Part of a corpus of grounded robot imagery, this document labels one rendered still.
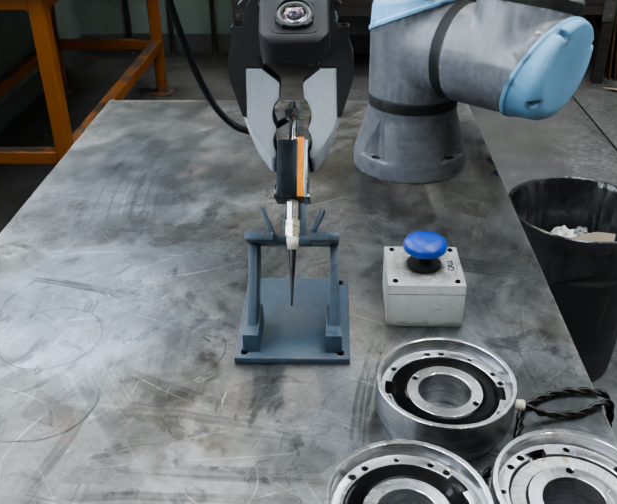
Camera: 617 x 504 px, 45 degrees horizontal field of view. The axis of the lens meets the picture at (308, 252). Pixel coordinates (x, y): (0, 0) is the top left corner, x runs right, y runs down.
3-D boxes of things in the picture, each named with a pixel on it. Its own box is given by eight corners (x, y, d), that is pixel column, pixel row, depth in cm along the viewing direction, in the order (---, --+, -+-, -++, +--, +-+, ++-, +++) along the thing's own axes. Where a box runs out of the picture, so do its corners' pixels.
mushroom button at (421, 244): (445, 295, 68) (450, 248, 66) (402, 294, 68) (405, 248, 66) (440, 272, 72) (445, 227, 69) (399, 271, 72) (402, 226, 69)
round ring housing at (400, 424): (373, 465, 54) (375, 423, 52) (375, 372, 63) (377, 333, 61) (520, 474, 53) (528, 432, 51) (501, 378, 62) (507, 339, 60)
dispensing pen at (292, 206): (271, 303, 58) (275, 94, 59) (275, 303, 62) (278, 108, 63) (299, 304, 58) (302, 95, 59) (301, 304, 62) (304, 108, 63)
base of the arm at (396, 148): (352, 139, 108) (354, 73, 103) (456, 140, 107) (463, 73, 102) (354, 183, 95) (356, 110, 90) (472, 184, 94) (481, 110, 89)
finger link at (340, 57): (358, 109, 60) (348, -3, 55) (359, 116, 58) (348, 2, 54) (300, 115, 60) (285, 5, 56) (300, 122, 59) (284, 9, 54)
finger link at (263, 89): (281, 149, 66) (290, 47, 62) (276, 177, 61) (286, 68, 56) (246, 145, 66) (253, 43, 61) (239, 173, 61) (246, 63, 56)
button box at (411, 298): (462, 327, 68) (468, 282, 65) (385, 325, 68) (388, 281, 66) (451, 279, 75) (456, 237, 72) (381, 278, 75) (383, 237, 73)
